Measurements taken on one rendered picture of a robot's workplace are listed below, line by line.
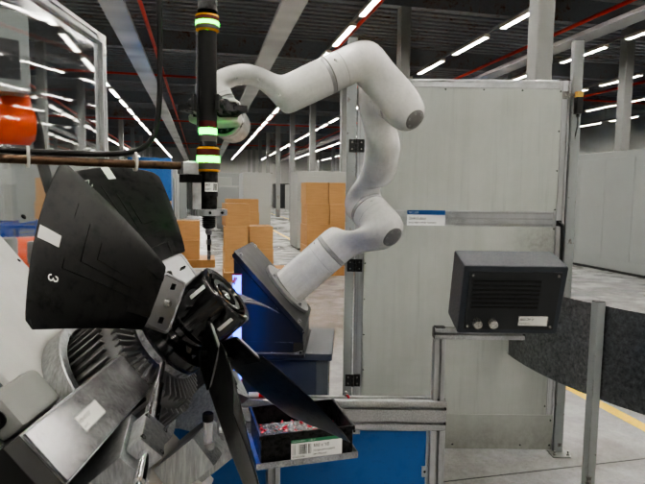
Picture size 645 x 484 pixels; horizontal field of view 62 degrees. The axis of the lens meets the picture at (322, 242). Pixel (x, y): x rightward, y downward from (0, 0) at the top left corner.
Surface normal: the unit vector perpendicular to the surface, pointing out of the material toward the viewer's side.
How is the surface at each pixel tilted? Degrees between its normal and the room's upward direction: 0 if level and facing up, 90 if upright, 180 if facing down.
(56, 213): 73
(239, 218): 90
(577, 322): 90
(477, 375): 90
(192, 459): 84
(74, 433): 50
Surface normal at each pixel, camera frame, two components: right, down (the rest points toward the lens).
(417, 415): 0.00, 0.09
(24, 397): 0.77, -0.63
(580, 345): -0.93, 0.02
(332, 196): 0.22, 0.09
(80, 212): 0.90, -0.24
